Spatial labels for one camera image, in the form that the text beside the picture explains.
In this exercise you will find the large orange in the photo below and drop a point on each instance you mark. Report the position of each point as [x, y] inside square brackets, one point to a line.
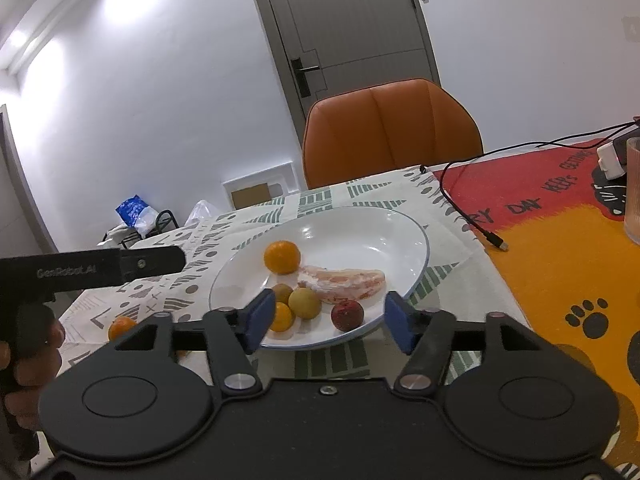
[282, 256]
[121, 327]

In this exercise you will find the olive green round fruit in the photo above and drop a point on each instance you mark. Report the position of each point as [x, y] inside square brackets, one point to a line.
[281, 291]

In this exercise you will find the red orange paw-print mat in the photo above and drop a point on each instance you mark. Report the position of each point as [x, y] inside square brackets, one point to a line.
[550, 270]

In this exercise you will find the person's left hand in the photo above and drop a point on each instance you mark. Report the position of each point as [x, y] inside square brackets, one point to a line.
[35, 360]

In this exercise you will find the small orange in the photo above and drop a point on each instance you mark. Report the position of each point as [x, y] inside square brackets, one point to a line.
[282, 319]

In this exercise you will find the brown cardboard sheet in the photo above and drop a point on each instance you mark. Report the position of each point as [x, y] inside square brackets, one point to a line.
[251, 196]

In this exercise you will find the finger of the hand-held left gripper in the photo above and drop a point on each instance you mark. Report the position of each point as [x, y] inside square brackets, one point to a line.
[155, 260]

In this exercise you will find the white charger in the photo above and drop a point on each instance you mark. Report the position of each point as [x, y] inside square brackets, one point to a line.
[610, 160]

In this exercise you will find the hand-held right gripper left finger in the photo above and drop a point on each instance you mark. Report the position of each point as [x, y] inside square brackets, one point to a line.
[260, 320]

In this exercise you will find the peeled pomelo piece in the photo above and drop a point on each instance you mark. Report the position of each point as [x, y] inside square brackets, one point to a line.
[350, 282]

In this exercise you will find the white plate with blue rim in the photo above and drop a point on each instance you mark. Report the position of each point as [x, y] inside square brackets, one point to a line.
[360, 230]

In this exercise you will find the blue plastic bag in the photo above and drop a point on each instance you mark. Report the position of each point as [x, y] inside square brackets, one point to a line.
[131, 212]

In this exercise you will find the red fruit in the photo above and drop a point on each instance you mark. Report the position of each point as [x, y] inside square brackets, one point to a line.
[346, 314]

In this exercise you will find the black metal rack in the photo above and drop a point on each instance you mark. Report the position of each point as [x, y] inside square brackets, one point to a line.
[167, 220]

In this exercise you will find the yellow round fruit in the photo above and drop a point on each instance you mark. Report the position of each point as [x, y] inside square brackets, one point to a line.
[305, 302]

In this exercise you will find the orange leather chair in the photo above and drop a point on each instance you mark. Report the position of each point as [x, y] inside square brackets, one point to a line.
[390, 130]

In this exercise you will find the clear ribbed cup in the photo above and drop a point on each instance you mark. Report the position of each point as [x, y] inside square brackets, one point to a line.
[634, 195]

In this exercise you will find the clear plastic bag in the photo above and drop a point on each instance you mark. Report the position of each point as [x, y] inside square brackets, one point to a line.
[201, 215]

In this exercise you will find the patterned white tablecloth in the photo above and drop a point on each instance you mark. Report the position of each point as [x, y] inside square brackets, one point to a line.
[450, 240]

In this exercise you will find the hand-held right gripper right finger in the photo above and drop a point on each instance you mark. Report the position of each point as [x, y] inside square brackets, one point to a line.
[400, 322]

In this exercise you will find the grey door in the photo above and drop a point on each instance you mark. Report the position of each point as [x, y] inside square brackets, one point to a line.
[350, 20]

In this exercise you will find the white wall niche panel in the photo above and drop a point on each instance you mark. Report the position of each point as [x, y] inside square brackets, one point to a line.
[285, 175]

